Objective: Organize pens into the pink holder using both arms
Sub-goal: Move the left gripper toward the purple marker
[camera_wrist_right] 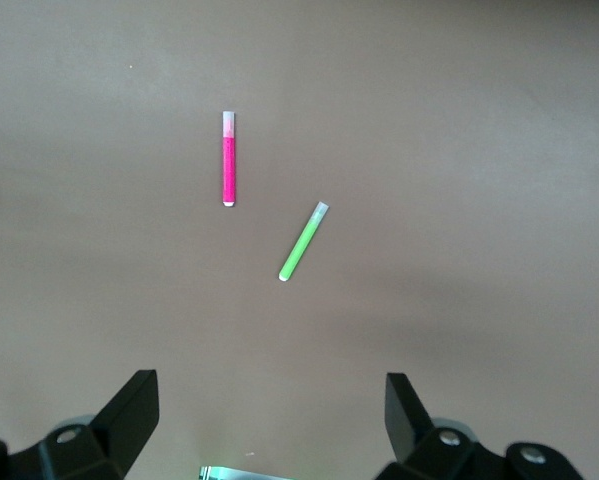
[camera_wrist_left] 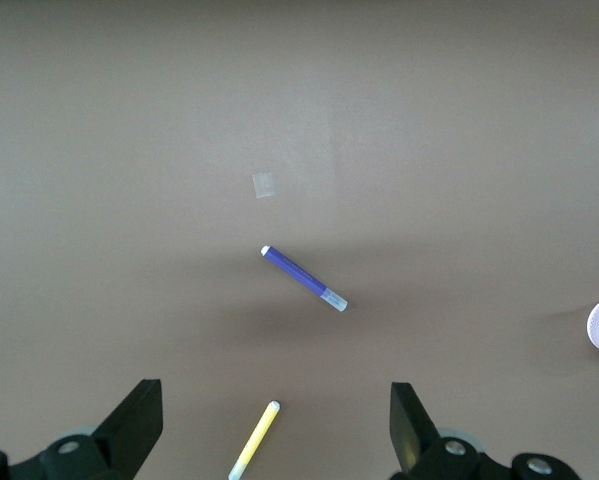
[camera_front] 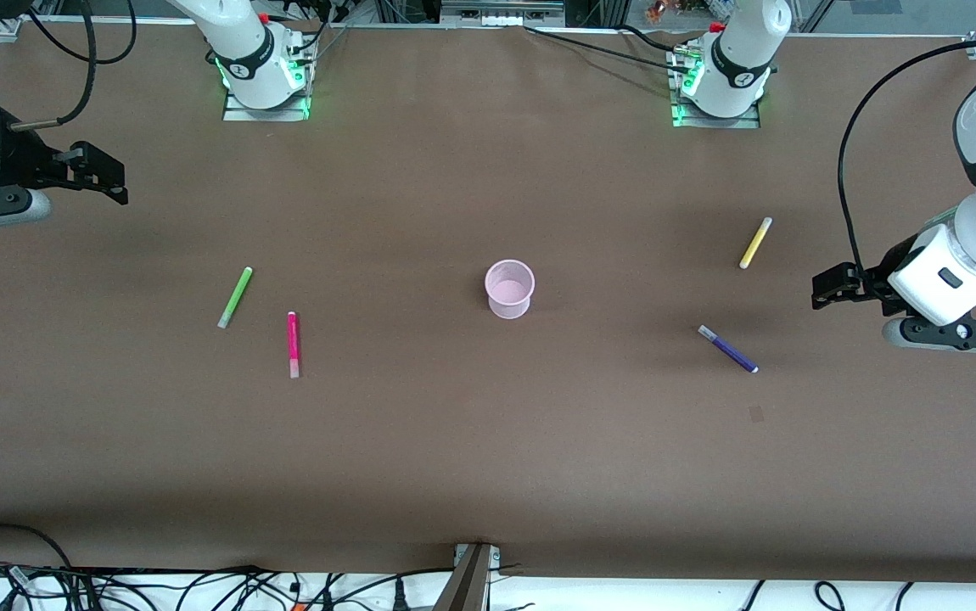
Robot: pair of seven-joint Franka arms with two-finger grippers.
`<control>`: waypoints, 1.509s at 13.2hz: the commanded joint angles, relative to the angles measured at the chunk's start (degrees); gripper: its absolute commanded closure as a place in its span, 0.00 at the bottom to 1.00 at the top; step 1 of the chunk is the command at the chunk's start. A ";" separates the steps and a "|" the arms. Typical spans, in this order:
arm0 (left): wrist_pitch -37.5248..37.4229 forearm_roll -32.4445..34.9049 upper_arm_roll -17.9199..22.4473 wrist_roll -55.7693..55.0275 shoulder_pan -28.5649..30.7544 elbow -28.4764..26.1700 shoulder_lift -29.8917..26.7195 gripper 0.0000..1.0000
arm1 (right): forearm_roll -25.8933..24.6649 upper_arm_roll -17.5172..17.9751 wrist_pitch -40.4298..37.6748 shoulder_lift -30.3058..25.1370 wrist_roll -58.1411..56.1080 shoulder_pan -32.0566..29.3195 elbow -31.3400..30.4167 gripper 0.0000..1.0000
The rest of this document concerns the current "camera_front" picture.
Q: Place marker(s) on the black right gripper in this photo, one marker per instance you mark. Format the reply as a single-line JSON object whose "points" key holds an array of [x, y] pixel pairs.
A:
{"points": [[19, 161]]}

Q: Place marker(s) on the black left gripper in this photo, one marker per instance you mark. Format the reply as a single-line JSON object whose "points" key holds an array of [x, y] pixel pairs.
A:
{"points": [[881, 277]]}

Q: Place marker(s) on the purple marker pen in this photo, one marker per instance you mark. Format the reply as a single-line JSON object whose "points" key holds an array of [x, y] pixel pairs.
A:
{"points": [[730, 350]]}

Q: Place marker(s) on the pink highlighter pen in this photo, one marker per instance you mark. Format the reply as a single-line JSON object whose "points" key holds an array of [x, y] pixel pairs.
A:
{"points": [[292, 339]]}

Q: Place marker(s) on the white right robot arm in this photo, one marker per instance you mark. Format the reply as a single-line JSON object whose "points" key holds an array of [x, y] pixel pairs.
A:
{"points": [[250, 51]]}

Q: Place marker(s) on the pink plastic holder cup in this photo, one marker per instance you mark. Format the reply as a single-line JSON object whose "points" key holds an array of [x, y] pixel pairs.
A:
{"points": [[509, 293]]}

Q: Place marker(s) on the yellow highlighter pen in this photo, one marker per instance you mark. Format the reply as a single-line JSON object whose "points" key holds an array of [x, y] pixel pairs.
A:
{"points": [[755, 243]]}

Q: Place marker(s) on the green highlighter pen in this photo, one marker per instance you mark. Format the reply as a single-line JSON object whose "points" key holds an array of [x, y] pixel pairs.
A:
{"points": [[235, 297]]}

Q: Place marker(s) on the brown table cover sheet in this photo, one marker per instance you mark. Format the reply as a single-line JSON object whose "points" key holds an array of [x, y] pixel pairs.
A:
{"points": [[488, 458]]}

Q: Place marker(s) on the grey power strip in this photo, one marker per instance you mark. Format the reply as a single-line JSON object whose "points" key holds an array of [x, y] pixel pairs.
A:
{"points": [[501, 12]]}

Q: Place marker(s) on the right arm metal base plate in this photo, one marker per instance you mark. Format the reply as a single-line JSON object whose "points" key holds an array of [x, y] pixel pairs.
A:
{"points": [[238, 114]]}

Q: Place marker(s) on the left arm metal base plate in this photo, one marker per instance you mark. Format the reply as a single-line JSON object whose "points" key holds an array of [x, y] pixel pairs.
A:
{"points": [[747, 122]]}

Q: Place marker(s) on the metal camera stand beam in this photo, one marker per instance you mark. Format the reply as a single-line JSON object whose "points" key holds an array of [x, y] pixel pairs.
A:
{"points": [[467, 585]]}

